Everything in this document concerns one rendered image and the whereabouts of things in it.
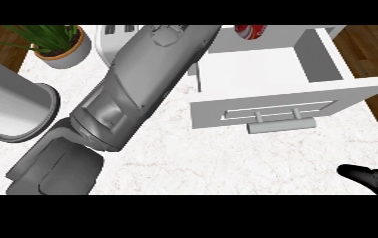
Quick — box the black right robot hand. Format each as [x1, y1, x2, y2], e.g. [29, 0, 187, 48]
[335, 163, 378, 195]

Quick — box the white open drawer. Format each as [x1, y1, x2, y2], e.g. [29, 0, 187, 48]
[187, 24, 378, 130]

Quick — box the red can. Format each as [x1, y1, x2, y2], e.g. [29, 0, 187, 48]
[233, 24, 268, 41]

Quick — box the white appliance with slots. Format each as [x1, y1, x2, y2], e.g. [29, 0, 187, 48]
[94, 24, 149, 68]

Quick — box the grey metal cylindrical container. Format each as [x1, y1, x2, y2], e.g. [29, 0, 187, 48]
[0, 64, 62, 144]

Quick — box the potted green plant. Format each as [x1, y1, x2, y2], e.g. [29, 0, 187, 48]
[0, 24, 93, 70]

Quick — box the white drawer front with handle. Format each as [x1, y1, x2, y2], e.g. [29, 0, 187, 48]
[189, 85, 378, 135]

